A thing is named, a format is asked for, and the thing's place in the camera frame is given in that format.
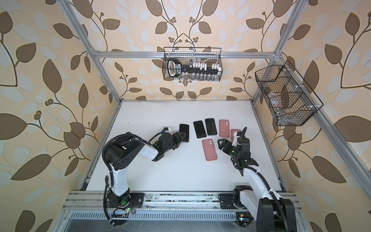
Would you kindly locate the socket set on black rail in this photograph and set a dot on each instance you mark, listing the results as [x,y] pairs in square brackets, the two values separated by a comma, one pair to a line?
[176,68]

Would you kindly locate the right wire basket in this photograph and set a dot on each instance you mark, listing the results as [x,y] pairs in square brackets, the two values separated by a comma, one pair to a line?
[289,98]

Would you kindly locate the back wire basket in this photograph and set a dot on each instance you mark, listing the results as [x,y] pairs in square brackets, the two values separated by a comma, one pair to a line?
[208,55]

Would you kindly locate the pink phone case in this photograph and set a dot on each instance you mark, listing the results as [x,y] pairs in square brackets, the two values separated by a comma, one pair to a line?
[209,150]
[224,128]
[233,132]

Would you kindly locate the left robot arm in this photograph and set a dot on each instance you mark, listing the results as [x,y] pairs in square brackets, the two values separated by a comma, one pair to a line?
[121,150]

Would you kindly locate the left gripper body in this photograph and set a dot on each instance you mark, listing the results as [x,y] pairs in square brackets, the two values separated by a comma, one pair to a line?
[169,147]

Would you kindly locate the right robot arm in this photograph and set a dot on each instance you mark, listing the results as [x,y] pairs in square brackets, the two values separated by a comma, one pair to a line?
[270,211]

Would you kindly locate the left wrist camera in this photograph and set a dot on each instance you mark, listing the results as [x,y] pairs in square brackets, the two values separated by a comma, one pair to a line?
[166,130]

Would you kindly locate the phone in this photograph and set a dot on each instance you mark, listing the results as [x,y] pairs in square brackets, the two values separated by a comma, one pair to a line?
[199,129]
[184,128]
[211,127]

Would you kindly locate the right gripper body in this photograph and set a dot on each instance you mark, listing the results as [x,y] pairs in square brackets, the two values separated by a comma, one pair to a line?
[236,155]

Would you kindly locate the wire basket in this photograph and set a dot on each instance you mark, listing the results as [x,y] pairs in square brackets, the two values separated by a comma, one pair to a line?
[208,55]
[289,98]

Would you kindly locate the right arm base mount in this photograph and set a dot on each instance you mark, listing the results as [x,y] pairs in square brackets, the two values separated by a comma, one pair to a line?
[230,201]

